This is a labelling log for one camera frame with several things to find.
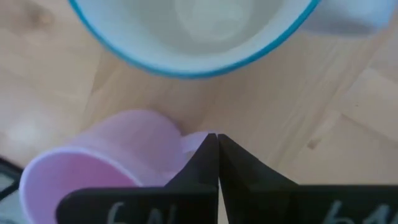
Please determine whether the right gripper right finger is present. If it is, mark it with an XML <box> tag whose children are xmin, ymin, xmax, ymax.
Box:
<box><xmin>218</xmin><ymin>133</ymin><xmax>398</xmax><ymax>224</ymax></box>

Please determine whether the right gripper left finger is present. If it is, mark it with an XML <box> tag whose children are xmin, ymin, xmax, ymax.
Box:
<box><xmin>55</xmin><ymin>133</ymin><xmax>220</xmax><ymax>224</ymax></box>

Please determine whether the pink plastic cup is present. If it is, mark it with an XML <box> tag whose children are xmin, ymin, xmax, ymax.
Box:
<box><xmin>18</xmin><ymin>108</ymin><xmax>215</xmax><ymax>224</ymax></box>

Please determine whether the red white patterned mug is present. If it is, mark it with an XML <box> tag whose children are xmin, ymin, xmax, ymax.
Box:
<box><xmin>67</xmin><ymin>0</ymin><xmax>398</xmax><ymax>79</ymax></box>

